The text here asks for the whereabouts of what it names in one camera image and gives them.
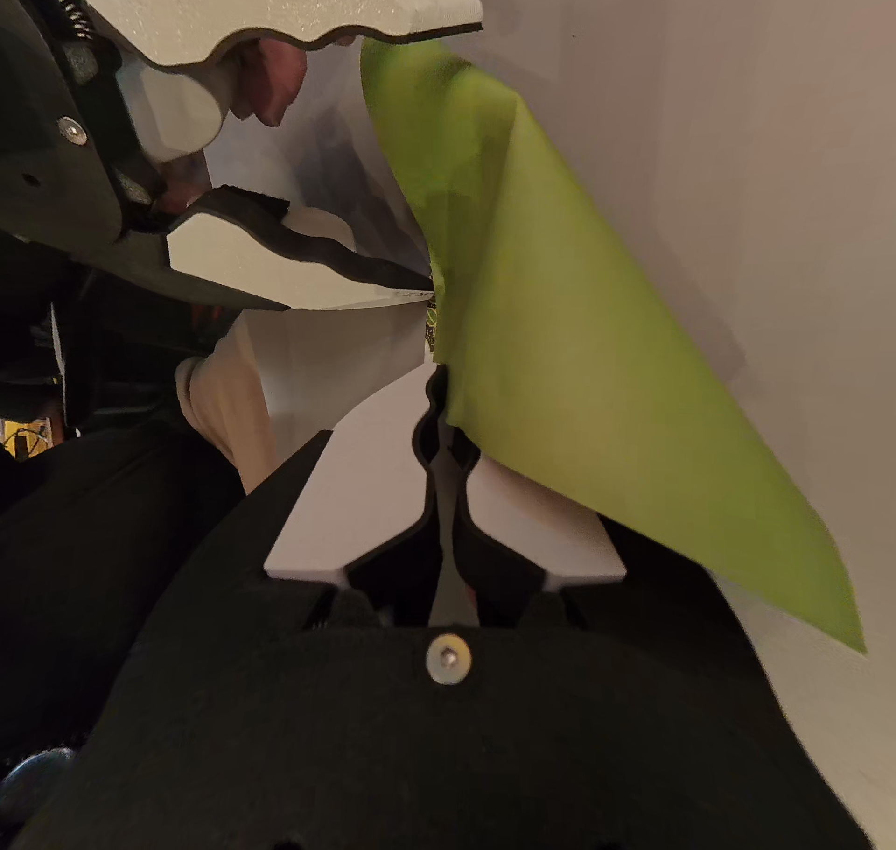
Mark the person's left forearm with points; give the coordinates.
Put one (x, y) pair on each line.
(224, 416)

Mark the green origami paper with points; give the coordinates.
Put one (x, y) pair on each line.
(595, 374)

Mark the person's left hand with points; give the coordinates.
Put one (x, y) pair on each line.
(273, 80)

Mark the yellow object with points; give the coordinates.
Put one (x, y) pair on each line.
(21, 440)

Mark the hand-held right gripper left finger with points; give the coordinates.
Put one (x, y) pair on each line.
(357, 486)

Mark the person's black trousers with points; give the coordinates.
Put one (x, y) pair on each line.
(84, 584)

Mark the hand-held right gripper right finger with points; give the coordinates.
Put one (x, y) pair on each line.
(546, 542)

